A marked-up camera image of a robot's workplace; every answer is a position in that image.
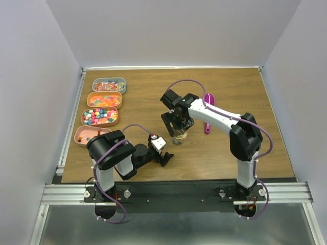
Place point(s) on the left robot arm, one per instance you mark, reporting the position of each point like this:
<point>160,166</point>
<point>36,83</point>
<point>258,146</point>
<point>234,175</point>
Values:
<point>113,152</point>

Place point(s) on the grey tray of candy sticks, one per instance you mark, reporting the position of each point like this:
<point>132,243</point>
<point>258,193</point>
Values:
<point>109,84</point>

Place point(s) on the pink tray of candies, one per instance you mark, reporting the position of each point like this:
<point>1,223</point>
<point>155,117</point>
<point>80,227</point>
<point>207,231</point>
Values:
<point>100,117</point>

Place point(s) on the white jar lid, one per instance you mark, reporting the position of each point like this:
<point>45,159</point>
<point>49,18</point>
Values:
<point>180,135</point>

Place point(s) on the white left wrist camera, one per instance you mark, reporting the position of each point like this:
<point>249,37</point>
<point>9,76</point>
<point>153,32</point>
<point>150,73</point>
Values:
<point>158,143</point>

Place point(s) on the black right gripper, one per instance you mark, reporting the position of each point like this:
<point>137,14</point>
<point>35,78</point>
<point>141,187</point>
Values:
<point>167,118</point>

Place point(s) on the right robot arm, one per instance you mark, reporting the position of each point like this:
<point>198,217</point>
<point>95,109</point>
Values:
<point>244,137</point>

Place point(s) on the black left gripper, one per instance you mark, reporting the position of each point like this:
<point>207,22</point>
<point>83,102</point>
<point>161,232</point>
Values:
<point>163,161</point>

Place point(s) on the clear plastic jar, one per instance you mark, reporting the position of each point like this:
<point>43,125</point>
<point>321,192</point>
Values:
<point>178,141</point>

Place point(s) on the orange tray of gummies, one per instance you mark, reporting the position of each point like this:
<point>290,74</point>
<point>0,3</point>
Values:
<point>105,99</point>

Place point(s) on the magenta plastic scoop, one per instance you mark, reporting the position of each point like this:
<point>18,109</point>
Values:
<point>209,99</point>

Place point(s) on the pink tray of lollipops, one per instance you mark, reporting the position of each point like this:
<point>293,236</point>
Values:
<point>85,133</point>

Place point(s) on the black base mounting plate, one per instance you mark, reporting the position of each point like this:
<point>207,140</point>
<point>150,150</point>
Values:
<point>176,196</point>

